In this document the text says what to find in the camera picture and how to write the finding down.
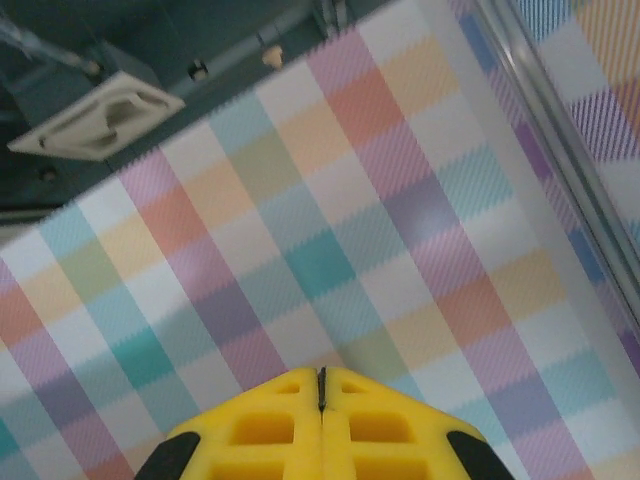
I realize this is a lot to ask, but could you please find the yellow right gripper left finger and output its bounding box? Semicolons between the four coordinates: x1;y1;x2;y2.
164;367;324;480

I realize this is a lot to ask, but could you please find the white plastic bracket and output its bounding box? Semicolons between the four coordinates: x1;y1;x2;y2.
6;69;187;162

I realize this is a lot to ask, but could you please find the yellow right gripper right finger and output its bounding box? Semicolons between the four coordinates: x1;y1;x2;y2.
322;366;487;480

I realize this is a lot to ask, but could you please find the aluminium corner post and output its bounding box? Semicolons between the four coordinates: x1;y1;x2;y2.
469;0;640;326

